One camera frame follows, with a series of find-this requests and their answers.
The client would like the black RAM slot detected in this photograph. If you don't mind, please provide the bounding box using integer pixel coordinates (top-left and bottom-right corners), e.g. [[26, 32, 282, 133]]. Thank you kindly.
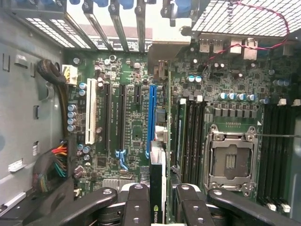
[[198, 95, 206, 184], [261, 103, 271, 211], [187, 100, 194, 184], [270, 103, 280, 211], [193, 100, 200, 184], [278, 98, 288, 212], [286, 100, 297, 212]]

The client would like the metal socket locking lever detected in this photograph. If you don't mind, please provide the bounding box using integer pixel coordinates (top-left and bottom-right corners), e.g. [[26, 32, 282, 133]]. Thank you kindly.
[[256, 133, 301, 139]]

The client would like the black sleeved power cable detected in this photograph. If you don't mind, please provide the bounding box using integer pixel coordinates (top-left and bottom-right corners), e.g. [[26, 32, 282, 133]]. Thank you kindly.
[[36, 58, 78, 144]]

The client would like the silver chipset heatsink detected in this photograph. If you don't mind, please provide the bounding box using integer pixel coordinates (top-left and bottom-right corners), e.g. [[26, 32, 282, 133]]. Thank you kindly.
[[102, 178, 142, 189]]

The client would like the red black twisted wire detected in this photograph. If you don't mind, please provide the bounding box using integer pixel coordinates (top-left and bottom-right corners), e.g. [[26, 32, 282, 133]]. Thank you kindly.
[[202, 0, 291, 69]]

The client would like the multicolour power wire bundle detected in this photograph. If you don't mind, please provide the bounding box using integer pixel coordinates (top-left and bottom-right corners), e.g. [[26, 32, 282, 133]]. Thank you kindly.
[[32, 138, 76, 196]]

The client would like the short black expansion slot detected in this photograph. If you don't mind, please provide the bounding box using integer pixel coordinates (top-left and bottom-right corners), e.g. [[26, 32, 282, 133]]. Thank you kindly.
[[134, 84, 143, 105]]

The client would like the white expansion slot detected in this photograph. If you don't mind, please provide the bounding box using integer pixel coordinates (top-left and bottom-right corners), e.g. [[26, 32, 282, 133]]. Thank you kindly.
[[85, 78, 97, 145]]

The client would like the green motherboard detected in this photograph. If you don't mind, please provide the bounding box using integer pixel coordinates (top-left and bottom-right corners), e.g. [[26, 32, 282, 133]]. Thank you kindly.
[[61, 39, 301, 212]]

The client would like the vented metal slot cover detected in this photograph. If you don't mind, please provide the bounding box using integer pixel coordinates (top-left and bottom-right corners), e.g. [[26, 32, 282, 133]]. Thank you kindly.
[[23, 16, 76, 49], [48, 17, 92, 50]]

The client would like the black open PC case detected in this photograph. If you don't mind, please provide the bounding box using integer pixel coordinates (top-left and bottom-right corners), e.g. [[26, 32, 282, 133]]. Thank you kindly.
[[0, 0, 301, 226]]

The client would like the metal CPU socket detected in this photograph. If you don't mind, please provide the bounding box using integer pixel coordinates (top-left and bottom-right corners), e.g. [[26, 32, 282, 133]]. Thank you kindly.
[[204, 123, 259, 197]]

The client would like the blue expansion slot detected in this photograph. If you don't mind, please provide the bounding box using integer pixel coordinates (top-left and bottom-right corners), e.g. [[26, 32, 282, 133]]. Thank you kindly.
[[145, 84, 158, 160]]

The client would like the long black expansion slot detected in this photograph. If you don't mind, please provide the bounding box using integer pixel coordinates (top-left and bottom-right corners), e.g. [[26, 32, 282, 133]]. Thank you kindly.
[[103, 82, 111, 153], [118, 84, 127, 151]]

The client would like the plain metal slot cover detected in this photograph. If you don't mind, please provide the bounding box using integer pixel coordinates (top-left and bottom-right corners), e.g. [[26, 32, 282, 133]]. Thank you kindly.
[[109, 6, 130, 52], [135, 4, 147, 54]]

